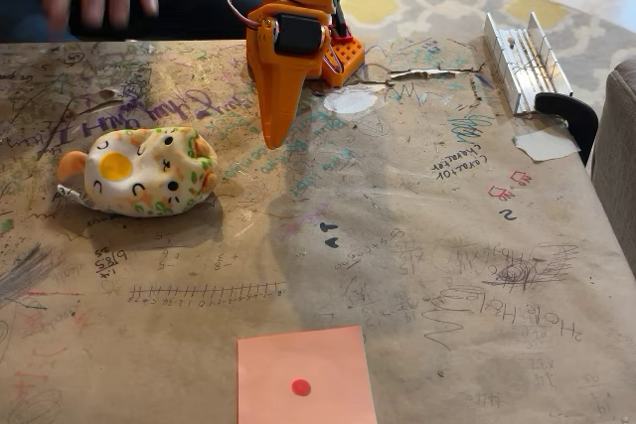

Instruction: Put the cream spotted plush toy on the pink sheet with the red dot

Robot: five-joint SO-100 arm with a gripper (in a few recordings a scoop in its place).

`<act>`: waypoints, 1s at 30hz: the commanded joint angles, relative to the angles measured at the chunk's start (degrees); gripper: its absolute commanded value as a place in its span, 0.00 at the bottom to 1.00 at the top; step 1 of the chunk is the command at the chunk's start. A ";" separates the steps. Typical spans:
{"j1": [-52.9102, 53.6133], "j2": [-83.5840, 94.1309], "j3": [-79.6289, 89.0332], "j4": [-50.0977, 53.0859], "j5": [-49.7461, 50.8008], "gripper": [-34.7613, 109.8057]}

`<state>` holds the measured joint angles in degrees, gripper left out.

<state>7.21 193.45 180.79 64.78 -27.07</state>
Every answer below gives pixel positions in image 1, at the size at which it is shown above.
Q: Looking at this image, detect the black clamp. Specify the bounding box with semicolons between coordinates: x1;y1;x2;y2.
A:
535;92;600;167

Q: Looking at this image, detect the red white base servo cable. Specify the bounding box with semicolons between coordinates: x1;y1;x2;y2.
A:
322;44;345;75

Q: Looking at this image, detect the grey sofa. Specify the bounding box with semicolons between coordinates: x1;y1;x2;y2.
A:
590;59;636;277

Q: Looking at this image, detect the brown scribbled paper table cover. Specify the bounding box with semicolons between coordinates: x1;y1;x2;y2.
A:
0;36;636;424

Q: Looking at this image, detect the grey yellow patterned rug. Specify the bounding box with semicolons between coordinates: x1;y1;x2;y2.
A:
337;0;636;117

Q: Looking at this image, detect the pink sticky note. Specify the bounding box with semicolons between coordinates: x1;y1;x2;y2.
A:
237;325;379;424

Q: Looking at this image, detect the white patterned plush toy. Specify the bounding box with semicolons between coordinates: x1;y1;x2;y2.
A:
57;126;219;218

